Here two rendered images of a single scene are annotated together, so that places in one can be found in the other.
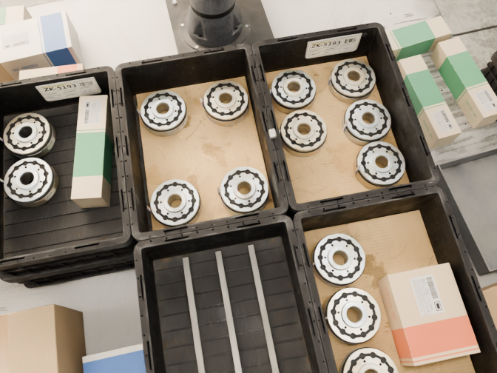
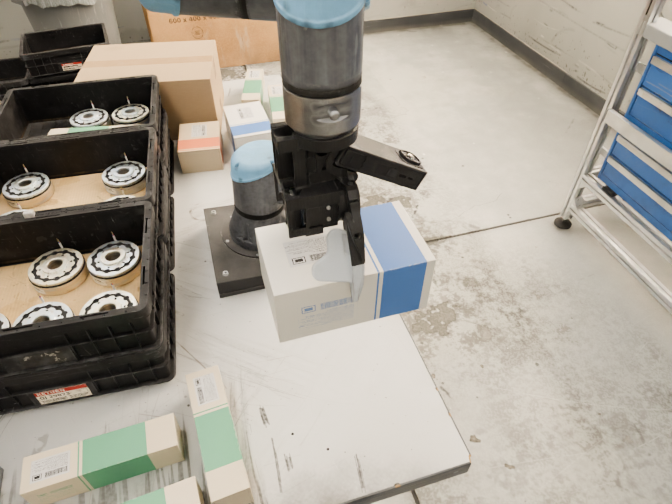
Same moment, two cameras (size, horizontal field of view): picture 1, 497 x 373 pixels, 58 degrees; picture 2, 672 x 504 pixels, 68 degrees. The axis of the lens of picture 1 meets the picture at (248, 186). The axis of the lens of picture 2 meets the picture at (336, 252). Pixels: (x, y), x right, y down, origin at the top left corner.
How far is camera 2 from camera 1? 1.30 m
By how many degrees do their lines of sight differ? 48
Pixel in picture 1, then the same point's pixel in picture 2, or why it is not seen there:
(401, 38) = (212, 419)
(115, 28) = not seen: hidden behind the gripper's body
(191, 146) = (87, 199)
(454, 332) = not seen: outside the picture
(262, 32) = (247, 269)
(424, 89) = (111, 445)
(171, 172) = (66, 189)
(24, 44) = (240, 116)
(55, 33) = (249, 129)
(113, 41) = not seen: hidden behind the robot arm
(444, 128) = (36, 468)
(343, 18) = (285, 368)
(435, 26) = (228, 474)
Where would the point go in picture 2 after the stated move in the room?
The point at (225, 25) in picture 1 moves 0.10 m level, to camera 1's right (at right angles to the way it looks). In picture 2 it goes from (235, 220) to (231, 250)
